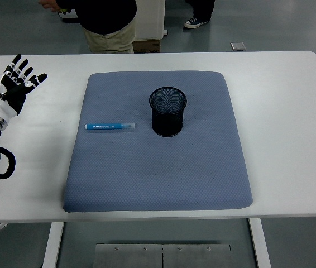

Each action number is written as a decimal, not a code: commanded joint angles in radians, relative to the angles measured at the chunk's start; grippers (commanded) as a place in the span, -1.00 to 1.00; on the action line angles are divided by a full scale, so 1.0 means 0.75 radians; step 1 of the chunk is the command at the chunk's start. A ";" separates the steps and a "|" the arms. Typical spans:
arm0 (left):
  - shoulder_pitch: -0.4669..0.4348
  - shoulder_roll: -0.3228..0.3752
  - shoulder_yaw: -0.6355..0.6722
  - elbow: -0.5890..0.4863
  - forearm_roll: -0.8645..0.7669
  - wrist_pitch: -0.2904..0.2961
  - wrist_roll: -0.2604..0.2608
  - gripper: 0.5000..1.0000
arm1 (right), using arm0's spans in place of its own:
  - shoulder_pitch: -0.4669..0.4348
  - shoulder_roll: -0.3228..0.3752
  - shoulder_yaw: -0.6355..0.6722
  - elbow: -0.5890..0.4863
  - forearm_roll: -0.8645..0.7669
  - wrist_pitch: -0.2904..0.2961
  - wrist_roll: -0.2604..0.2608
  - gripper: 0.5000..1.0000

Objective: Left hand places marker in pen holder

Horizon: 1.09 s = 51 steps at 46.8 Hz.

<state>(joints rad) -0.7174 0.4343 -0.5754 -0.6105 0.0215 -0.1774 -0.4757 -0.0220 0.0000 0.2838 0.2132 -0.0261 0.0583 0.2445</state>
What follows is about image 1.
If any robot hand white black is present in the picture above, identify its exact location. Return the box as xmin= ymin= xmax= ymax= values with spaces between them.
xmin=0 ymin=54 xmax=49 ymax=121

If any blue marker pen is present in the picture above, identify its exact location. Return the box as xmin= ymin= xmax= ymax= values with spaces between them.
xmin=84 ymin=122 xmax=137 ymax=132

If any black mesh pen holder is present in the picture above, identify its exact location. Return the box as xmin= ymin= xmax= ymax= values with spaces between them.
xmin=149 ymin=86 xmax=188 ymax=138

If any person in khaki trousers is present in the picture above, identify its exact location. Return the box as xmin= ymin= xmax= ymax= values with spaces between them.
xmin=38 ymin=0 xmax=138 ymax=54

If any white table leg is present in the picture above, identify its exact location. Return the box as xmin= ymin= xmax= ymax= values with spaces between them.
xmin=41 ymin=222 xmax=64 ymax=268
xmin=248 ymin=217 xmax=272 ymax=268

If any brown cardboard box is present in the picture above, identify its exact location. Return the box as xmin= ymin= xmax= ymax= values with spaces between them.
xmin=133 ymin=39 xmax=161 ymax=54

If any white cabinet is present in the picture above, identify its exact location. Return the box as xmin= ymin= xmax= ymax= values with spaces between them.
xmin=134 ymin=0 xmax=169 ymax=40

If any blue-grey textured mat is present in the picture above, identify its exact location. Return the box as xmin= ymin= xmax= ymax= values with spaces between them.
xmin=63 ymin=70 xmax=253 ymax=213

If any person in dark sneakers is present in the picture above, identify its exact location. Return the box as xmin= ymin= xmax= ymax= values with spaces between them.
xmin=184 ymin=0 xmax=216 ymax=29

